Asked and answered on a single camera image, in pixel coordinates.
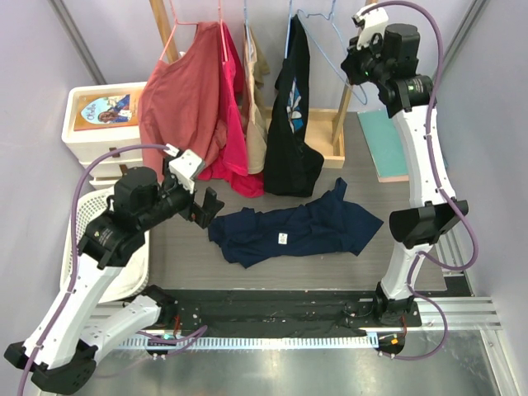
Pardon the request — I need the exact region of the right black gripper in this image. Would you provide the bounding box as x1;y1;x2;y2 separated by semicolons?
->
342;32;389;87

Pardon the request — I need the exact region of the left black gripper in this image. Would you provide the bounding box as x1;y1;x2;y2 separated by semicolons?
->
138;156;224;231

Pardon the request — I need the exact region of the blue wire hanger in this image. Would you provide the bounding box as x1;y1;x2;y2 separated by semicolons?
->
296;0;369;106

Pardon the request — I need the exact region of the navy blue t shirt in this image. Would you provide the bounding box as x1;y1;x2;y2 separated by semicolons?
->
208;177;384;268

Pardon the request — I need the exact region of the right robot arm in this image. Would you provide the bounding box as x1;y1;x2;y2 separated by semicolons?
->
341;21;469;326

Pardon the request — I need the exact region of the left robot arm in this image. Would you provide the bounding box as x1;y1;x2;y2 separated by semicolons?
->
4;167;224;395

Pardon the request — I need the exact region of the magenta pink hanging shirt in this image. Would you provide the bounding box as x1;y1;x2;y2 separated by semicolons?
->
199;25;264;198

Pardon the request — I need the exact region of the black printed hanging shirt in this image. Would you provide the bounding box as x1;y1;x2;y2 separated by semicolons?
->
263;16;324;197

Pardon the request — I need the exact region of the beige hanging shirt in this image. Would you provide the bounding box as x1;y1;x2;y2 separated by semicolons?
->
242;25;271;174

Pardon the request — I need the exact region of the salmon red hanging shirt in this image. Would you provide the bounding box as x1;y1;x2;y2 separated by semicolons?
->
138;21;227;166

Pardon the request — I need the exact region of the wooden clothes rack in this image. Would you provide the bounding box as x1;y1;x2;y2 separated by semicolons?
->
149;1;353;169

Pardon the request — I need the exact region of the white laundry basket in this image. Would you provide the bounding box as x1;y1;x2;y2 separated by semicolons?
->
59;187;150;304

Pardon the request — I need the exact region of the tan board under teal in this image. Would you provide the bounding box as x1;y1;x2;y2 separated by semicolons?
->
378;175;409;183

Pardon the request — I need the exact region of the illustrated book on cabinet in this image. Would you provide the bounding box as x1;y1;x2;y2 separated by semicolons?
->
73;93;138;131

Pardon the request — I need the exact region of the white drawer cabinet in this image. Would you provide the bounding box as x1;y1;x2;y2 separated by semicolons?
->
61;82;146;167

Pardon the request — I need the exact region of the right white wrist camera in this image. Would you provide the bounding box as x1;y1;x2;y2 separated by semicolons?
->
352;3;389;50

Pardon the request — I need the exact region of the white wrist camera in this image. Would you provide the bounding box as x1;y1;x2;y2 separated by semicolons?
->
164;144;206;193
352;3;389;50

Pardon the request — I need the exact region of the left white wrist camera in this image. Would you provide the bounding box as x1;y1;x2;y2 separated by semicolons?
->
164;144;206;193

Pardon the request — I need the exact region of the pink wire hanger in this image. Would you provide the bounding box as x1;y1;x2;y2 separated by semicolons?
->
159;1;195;64

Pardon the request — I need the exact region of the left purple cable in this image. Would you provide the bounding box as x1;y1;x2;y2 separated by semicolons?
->
16;144;208;396

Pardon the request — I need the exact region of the purple cable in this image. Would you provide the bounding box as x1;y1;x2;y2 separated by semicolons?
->
16;144;208;396
358;0;482;362

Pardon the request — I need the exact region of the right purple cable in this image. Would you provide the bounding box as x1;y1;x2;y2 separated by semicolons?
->
358;0;482;362

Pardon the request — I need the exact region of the white slotted cable duct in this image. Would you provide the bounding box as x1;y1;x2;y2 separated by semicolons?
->
117;332;379;351

